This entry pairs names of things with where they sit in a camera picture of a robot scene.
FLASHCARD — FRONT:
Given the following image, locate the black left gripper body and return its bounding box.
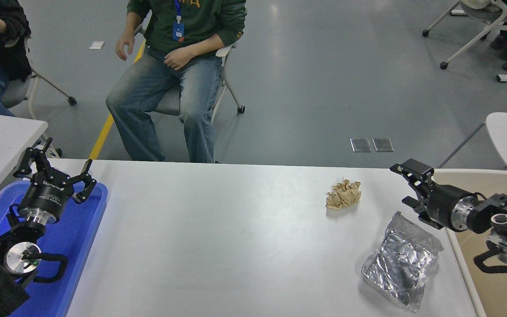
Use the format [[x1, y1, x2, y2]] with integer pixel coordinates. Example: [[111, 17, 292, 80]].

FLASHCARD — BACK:
[[19, 172, 76, 217]]

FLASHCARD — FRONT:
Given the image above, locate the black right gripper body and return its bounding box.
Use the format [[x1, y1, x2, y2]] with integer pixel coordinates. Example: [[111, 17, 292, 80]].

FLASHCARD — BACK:
[[427, 184, 477, 231]]

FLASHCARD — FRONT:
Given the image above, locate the silver foil tray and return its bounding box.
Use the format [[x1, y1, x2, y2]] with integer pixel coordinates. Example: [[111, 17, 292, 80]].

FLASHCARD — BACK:
[[361, 211, 444, 313]]

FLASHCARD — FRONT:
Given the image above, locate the person's left hand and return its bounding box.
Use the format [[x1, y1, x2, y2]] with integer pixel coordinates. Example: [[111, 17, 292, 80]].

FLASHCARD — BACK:
[[164, 46, 198, 71]]

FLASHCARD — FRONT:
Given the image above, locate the metal floor outlet plate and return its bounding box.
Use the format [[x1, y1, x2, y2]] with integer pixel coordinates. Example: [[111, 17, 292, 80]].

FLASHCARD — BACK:
[[372, 137, 394, 152], [350, 138, 372, 153]]

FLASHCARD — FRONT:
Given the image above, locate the blue plastic tray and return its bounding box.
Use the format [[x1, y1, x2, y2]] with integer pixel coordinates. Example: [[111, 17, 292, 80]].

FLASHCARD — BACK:
[[0, 180, 109, 317]]

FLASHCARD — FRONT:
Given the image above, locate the crumpled tan paper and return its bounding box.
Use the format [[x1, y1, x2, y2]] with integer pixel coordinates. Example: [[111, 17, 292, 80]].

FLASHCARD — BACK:
[[326, 179, 363, 210]]

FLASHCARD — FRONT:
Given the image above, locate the large pale plastic bin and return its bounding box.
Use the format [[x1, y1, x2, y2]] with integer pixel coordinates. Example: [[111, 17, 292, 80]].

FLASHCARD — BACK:
[[430, 169, 507, 317]]

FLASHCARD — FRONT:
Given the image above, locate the blue ID badge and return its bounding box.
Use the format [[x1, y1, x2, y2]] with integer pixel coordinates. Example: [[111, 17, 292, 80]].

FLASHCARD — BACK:
[[173, 0, 185, 42]]

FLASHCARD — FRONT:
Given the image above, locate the white frame office chair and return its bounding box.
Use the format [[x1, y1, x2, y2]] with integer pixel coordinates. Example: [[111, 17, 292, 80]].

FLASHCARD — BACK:
[[422, 0, 507, 71], [0, 36, 78, 159], [134, 24, 246, 116]]

